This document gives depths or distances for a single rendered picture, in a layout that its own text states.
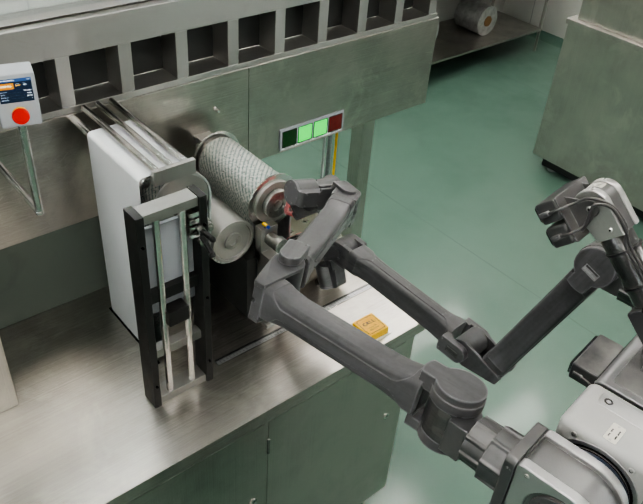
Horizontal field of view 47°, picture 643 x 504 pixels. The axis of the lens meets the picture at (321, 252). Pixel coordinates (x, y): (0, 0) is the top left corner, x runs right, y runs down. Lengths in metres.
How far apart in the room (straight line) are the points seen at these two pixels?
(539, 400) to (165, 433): 1.85
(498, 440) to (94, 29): 1.25
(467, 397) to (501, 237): 3.01
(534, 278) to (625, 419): 2.77
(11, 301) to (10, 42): 0.67
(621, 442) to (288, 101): 1.46
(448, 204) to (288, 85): 2.20
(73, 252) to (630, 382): 1.41
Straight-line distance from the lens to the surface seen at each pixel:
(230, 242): 1.83
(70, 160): 1.90
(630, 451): 1.05
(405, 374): 1.11
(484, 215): 4.19
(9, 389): 1.85
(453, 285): 3.65
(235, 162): 1.88
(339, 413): 2.10
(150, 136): 1.71
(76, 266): 2.07
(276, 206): 1.83
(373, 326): 1.99
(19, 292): 2.04
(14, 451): 1.81
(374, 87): 2.42
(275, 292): 1.21
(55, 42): 1.78
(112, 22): 1.82
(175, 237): 1.58
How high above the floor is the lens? 2.27
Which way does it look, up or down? 37 degrees down
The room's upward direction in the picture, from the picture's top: 5 degrees clockwise
